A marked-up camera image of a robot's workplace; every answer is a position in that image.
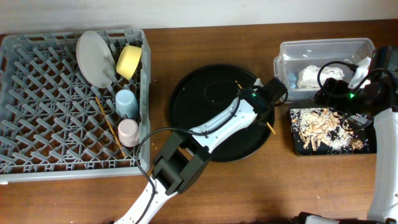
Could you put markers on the grey round plate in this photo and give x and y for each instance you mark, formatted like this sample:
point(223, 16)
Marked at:
point(95, 60)

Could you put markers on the grey plastic dishwasher rack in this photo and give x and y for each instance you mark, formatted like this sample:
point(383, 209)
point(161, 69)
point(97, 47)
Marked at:
point(51, 125)

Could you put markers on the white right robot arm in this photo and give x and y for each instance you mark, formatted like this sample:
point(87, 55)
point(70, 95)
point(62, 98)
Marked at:
point(376, 96)

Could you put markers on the wooden chopstick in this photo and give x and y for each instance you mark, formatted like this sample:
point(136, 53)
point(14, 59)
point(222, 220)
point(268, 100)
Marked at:
point(110, 126)
point(271, 127)

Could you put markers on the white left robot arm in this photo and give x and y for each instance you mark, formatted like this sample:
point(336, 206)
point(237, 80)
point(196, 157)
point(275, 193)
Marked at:
point(186, 153)

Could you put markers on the white paper napkin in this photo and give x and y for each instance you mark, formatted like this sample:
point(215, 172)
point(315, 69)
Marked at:
point(307, 78)

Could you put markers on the light blue plastic cup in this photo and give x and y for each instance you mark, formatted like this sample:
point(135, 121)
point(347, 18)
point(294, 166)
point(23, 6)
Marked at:
point(126, 104)

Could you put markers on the blue item in bin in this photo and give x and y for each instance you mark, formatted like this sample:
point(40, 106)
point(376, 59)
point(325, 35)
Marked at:
point(292, 80)

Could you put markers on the pink plastic cup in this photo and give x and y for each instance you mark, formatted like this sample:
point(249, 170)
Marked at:
point(128, 132)

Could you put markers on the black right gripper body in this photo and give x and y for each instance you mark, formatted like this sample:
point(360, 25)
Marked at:
point(337, 95)

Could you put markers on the clear plastic waste bin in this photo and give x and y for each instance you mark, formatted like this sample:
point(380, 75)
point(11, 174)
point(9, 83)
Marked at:
point(294, 56)

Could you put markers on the food scraps rice and peanuts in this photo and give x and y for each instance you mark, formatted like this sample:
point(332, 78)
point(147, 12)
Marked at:
point(323, 130)

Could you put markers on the yellow plastic bowl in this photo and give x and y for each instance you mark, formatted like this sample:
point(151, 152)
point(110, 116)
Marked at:
point(128, 61)

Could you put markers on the round black serving tray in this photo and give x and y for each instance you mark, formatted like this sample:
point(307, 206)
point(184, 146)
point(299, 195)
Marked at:
point(204, 93)

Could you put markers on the black rectangular food-waste tray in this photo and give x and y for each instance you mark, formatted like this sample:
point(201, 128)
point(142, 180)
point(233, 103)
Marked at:
point(298, 149)

